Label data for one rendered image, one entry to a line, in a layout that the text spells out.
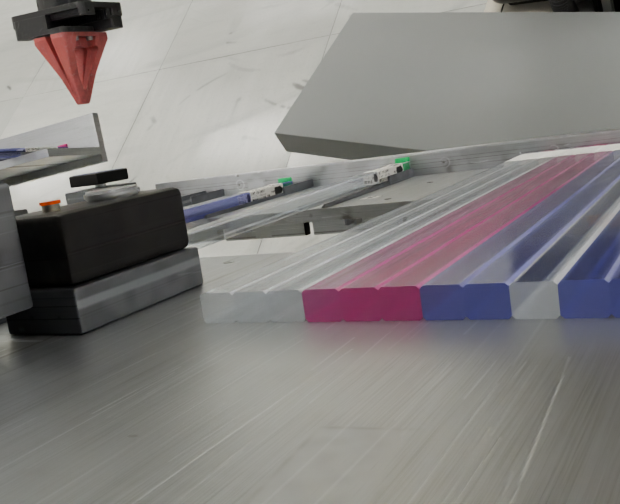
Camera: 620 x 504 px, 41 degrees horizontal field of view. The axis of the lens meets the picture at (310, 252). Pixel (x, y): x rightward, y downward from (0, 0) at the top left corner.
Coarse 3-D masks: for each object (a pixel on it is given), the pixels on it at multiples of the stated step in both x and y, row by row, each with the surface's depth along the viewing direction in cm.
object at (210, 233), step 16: (352, 176) 70; (368, 176) 70; (304, 192) 62; (320, 192) 62; (336, 192) 64; (352, 192) 67; (256, 208) 56; (272, 208) 56; (288, 208) 58; (304, 208) 60; (208, 224) 51; (224, 224) 51; (240, 224) 52; (256, 224) 54; (192, 240) 48; (208, 240) 49
